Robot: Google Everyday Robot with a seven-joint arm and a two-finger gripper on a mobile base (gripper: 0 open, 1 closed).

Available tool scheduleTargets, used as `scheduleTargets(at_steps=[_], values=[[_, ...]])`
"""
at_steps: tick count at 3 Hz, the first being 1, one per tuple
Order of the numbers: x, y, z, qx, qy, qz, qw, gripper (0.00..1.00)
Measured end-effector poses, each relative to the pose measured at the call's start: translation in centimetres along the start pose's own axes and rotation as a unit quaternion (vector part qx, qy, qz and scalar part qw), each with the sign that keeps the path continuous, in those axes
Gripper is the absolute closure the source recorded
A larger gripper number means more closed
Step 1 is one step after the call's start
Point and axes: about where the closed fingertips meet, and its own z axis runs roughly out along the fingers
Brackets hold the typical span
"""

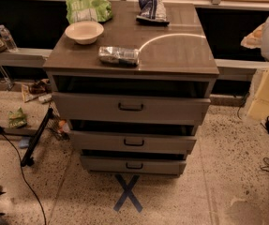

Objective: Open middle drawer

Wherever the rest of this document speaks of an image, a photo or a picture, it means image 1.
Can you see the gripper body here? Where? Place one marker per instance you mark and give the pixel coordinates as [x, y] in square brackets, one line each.
[259, 108]

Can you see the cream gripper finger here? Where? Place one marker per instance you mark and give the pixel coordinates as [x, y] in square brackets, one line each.
[254, 39]

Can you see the grey drawer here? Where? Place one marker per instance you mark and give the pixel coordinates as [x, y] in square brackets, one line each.
[132, 109]
[131, 142]
[133, 165]

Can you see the grey drawer cabinet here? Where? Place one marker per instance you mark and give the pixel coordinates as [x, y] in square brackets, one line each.
[175, 61]

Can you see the blue chip bag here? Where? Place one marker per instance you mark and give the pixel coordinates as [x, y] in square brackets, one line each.
[152, 12]

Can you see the silver snack packet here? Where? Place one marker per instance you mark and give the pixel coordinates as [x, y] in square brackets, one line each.
[118, 55]

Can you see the white bowl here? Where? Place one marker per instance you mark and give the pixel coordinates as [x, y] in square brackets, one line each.
[85, 32]

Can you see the blue tape cross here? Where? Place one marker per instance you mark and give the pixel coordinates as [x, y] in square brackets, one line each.
[127, 193]

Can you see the green chip bag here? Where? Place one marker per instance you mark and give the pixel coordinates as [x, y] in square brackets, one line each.
[88, 10]

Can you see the snack wrapper on floor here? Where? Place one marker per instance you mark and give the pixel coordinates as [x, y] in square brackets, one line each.
[35, 90]

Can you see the clear water bottle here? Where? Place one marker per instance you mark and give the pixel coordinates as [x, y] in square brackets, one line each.
[8, 39]

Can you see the small green bag on floor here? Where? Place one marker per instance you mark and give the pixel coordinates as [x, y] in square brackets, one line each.
[17, 119]

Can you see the black tripod leg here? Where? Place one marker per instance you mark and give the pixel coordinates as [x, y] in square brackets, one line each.
[27, 159]

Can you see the grey shelf rail right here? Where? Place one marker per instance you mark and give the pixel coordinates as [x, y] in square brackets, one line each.
[238, 70]

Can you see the grey shelf rail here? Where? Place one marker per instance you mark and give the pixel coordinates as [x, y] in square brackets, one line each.
[25, 57]
[238, 70]

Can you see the wire basket with items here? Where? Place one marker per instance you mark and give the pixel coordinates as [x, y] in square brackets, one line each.
[56, 125]

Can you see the grey shelf rail left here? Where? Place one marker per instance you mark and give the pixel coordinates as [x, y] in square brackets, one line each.
[25, 57]

